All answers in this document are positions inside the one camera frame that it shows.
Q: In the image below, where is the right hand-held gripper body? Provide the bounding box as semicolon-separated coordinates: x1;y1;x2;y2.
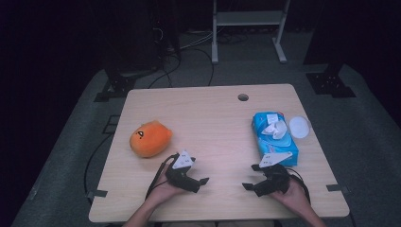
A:
252;151;294;199

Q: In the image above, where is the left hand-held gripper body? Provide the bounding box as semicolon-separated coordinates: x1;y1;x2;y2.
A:
165;149;201;194

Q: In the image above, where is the blue wet wipe pack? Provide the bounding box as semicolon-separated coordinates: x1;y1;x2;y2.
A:
251;111;300;167

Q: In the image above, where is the white wet wipe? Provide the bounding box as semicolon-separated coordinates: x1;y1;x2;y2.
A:
260;120;288;141

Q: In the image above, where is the orange plush toy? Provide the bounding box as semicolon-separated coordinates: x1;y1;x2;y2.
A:
129;119;174;159

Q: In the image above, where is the person's left hand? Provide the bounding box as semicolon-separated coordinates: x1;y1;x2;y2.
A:
146;176;187;206

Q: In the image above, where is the person's right hand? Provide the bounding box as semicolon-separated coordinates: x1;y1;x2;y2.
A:
270;179;312;211

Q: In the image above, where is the white oval plastic lid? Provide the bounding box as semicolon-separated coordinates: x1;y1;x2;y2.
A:
288;115;311;140

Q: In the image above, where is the dark tape strip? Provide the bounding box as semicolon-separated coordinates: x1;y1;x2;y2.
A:
86;188;109;201
325;183;351;194

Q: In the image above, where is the black stand base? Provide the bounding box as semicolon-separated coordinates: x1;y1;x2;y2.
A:
93;73;137;103
305;63;357;99

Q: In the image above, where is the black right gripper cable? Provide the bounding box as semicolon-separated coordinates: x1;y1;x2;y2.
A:
286;166;312;203

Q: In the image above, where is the black floor tape frame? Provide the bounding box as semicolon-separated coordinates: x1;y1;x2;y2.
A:
102;114;122;135

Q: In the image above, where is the thin black floor cable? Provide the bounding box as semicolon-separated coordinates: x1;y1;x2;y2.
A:
82;133;113;199

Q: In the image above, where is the white metal stand frame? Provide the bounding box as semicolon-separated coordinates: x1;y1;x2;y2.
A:
211;0;292;65

